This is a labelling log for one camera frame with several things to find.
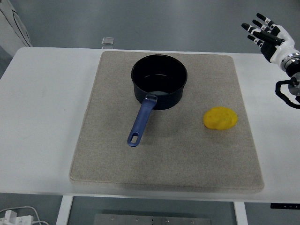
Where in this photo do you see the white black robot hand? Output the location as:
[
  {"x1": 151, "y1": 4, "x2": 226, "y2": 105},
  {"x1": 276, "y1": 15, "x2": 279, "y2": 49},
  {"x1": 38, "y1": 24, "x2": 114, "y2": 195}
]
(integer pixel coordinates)
[{"x1": 241, "y1": 13, "x2": 300, "y2": 64}]

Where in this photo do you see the beige fabric mat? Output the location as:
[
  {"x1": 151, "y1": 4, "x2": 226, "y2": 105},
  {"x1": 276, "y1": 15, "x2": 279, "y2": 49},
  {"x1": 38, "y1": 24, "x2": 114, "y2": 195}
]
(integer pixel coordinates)
[{"x1": 69, "y1": 51, "x2": 265, "y2": 194}]

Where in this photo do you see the black table control panel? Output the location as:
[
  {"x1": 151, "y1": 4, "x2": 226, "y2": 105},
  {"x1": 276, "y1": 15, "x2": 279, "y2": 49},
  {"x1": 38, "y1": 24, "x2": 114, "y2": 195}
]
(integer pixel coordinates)
[{"x1": 270, "y1": 202, "x2": 300, "y2": 209}]

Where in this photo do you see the white table leg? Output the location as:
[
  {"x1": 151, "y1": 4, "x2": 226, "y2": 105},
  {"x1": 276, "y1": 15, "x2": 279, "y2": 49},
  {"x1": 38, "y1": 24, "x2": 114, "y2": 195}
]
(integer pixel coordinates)
[
  {"x1": 233, "y1": 201, "x2": 248, "y2": 225},
  {"x1": 55, "y1": 195, "x2": 75, "y2": 225}
]

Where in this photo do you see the person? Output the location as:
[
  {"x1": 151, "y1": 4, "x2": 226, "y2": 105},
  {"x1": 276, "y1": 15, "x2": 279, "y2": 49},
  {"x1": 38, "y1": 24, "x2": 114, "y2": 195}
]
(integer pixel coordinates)
[{"x1": 0, "y1": 0, "x2": 33, "y2": 57}]

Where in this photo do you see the white power strip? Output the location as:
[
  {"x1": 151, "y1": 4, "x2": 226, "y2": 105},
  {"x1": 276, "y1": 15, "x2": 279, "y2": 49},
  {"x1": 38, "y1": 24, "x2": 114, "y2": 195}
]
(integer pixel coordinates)
[{"x1": 0, "y1": 210, "x2": 33, "y2": 225}]

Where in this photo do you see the blue pot with handle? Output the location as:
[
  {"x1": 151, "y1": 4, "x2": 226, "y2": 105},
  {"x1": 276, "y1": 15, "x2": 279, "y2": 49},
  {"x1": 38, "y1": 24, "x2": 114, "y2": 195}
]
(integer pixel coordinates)
[{"x1": 127, "y1": 54, "x2": 188, "y2": 148}]

